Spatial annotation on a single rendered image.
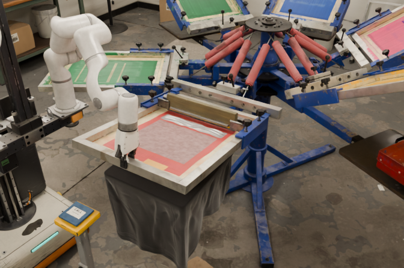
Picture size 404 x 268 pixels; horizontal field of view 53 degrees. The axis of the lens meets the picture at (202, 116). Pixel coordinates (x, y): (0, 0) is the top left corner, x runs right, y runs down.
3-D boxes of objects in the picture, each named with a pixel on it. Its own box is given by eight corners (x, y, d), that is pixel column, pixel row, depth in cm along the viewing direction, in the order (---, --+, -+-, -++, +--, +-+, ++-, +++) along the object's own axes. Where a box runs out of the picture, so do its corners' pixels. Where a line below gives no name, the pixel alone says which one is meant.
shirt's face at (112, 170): (183, 207, 168) (182, 207, 168) (104, 172, 187) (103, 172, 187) (234, 149, 203) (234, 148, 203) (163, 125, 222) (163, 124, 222)
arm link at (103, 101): (98, 60, 162) (121, 107, 162) (71, 66, 153) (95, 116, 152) (109, 51, 157) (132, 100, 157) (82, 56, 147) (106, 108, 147)
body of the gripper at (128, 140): (128, 118, 162) (128, 142, 166) (111, 126, 153) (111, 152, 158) (143, 123, 158) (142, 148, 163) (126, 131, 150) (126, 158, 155)
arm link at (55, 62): (45, 79, 193) (38, 47, 184) (71, 71, 200) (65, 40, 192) (54, 85, 186) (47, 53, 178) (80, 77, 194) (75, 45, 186)
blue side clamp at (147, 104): (147, 117, 212) (148, 104, 209) (140, 115, 214) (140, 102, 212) (178, 101, 236) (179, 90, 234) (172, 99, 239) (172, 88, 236)
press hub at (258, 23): (267, 203, 304) (287, 31, 233) (221, 185, 321) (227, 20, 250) (285, 174, 332) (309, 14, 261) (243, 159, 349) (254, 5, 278)
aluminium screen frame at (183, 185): (185, 194, 149) (186, 186, 148) (71, 146, 175) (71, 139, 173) (265, 125, 213) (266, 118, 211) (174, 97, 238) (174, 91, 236)
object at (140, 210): (185, 274, 190) (183, 208, 167) (112, 237, 209) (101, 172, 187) (188, 270, 192) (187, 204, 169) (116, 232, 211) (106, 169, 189)
